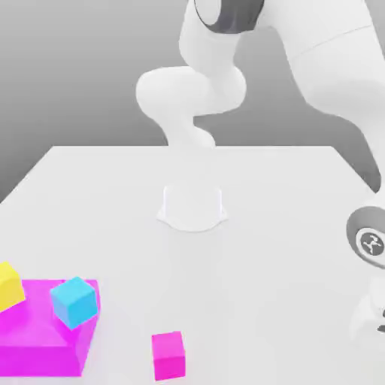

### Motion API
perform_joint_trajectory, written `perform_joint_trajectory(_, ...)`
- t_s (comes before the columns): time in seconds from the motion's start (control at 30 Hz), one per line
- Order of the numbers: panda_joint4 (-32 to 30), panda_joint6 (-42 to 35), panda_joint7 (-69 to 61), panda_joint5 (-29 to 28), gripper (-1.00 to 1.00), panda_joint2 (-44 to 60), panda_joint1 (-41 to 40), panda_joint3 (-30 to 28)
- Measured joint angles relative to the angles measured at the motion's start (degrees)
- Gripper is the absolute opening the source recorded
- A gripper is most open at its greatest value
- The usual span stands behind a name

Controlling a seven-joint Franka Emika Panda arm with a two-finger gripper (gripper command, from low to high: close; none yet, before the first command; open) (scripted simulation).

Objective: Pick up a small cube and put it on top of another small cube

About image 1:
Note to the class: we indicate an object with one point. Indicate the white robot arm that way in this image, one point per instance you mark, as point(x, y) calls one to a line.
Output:
point(210, 69)

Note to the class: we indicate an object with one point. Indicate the small cyan cube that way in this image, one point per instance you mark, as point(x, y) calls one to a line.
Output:
point(75, 303)

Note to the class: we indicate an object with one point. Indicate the small magenta cube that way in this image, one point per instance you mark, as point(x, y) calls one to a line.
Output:
point(168, 358)

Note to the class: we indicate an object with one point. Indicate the small yellow cube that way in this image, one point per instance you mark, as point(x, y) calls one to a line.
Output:
point(9, 288)

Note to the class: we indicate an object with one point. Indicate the large magenta box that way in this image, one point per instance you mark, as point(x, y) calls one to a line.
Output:
point(33, 359)

